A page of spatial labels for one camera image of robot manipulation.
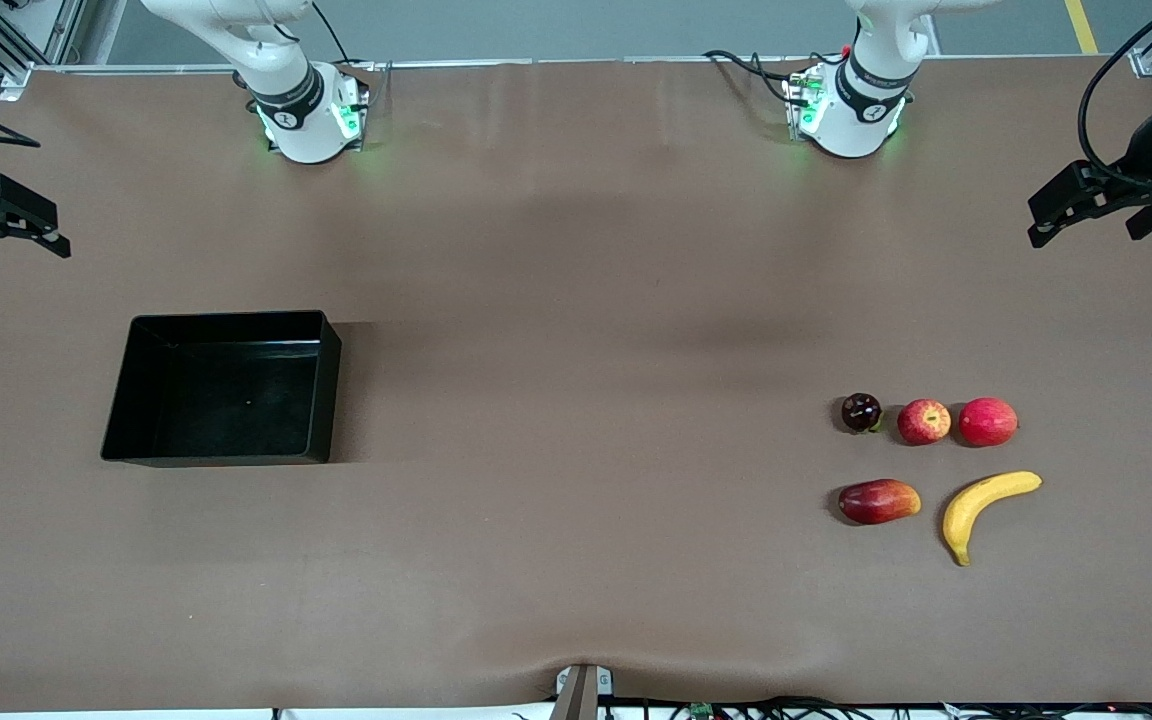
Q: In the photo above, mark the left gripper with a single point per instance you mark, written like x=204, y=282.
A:
x=1143, y=167

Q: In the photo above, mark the red yellow apple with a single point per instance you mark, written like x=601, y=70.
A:
x=924, y=422

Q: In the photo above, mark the black plastic box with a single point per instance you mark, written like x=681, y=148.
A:
x=226, y=400

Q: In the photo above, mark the yellow banana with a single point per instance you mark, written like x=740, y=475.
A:
x=971, y=505

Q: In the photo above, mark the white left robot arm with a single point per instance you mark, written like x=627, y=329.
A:
x=851, y=125

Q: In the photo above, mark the plain red peach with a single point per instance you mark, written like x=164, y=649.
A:
x=988, y=422

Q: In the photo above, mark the dark red plum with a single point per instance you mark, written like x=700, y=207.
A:
x=861, y=412

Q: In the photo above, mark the red orange mango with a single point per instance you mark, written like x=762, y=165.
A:
x=878, y=502

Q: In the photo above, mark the small green circuit board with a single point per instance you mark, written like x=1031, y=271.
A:
x=702, y=710

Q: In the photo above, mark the silver table edge rail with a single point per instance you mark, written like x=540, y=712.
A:
x=586, y=61

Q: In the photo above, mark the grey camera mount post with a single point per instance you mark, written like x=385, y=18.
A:
x=581, y=695

